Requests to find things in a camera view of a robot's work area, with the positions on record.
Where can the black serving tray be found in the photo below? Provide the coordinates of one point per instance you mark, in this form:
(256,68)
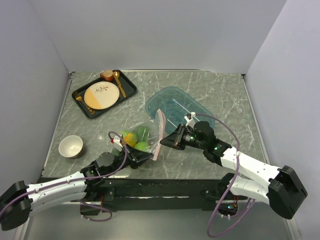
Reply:
(127,85)

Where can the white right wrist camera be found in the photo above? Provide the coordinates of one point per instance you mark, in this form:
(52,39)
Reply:
(190,122)

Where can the gold fork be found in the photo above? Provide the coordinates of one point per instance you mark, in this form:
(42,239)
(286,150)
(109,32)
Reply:
(79,98)

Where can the small green cabbage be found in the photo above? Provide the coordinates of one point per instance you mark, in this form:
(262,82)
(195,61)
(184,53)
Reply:
(142,146)

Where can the green bell pepper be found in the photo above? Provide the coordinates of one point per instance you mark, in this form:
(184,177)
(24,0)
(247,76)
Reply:
(142,133)

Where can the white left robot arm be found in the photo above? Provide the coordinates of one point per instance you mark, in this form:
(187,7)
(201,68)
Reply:
(20,201)

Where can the cream orange plate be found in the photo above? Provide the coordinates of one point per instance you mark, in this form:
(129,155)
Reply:
(101,95)

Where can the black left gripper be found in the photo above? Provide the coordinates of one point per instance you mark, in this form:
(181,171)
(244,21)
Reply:
(135,157)

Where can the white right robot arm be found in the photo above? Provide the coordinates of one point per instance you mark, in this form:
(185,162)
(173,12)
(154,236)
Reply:
(278,187)

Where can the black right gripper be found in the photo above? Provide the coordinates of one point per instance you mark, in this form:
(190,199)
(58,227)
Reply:
(173,139)

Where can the large green cabbage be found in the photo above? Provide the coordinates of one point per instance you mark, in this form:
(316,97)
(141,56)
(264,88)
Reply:
(124,133)

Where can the teal plastic tray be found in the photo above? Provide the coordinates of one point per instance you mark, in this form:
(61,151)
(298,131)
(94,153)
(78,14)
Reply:
(175,104)

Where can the clear zip top bag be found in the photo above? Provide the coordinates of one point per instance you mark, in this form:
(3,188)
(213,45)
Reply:
(157,127)

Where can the gold spoon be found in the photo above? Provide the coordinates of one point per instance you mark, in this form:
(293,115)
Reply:
(116,75)

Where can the yellow green mango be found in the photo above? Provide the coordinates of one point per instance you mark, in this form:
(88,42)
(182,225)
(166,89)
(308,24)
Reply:
(131,139)

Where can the orange ceramic cup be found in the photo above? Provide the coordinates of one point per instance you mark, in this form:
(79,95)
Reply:
(107,75)

